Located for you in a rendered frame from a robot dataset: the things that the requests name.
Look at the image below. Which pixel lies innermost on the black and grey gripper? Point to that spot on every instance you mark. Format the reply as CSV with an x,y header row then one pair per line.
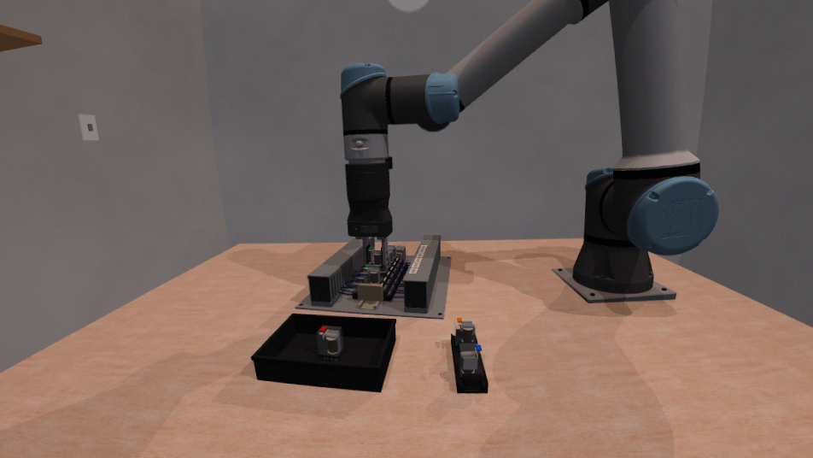
x,y
368,191

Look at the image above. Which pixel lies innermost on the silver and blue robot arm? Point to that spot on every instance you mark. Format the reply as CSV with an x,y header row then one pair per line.
x,y
668,210

